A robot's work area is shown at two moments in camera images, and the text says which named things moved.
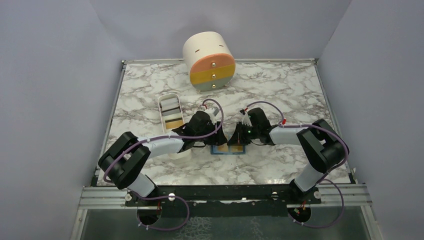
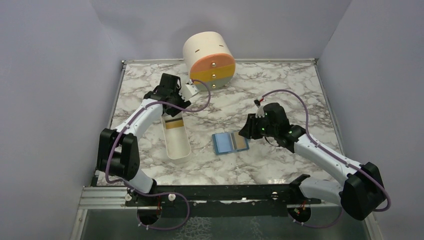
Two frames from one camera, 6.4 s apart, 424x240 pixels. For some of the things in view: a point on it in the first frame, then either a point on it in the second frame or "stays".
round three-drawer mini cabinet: [210, 58] stays
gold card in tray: [171, 124] stays
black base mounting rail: [225, 201] stays
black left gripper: [219, 137] to [182, 103]
